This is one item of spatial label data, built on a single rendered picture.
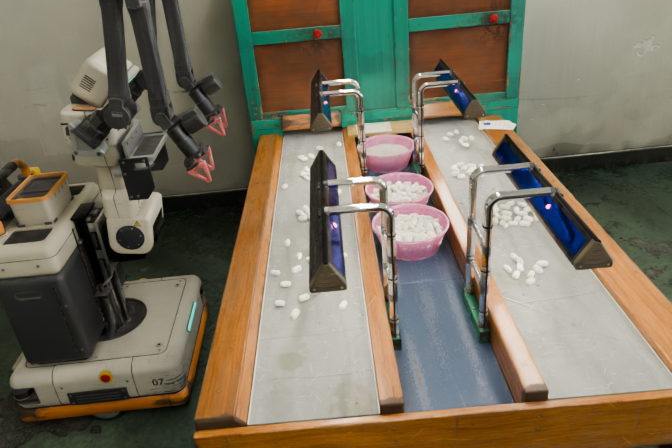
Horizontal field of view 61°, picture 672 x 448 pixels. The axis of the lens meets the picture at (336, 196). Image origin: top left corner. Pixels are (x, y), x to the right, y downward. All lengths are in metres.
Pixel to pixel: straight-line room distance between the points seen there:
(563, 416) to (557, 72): 2.83
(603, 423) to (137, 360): 1.63
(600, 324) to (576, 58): 2.58
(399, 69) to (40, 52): 2.16
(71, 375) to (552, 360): 1.74
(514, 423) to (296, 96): 1.93
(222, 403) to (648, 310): 1.10
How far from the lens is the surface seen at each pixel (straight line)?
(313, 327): 1.59
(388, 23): 2.79
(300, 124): 2.83
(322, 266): 1.17
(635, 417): 1.53
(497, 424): 1.42
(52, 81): 3.90
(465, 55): 2.90
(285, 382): 1.45
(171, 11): 2.23
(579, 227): 1.33
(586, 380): 1.49
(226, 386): 1.44
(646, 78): 4.27
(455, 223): 1.98
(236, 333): 1.58
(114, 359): 2.42
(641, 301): 1.73
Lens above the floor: 1.76
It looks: 27 degrees down
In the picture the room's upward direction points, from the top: 5 degrees counter-clockwise
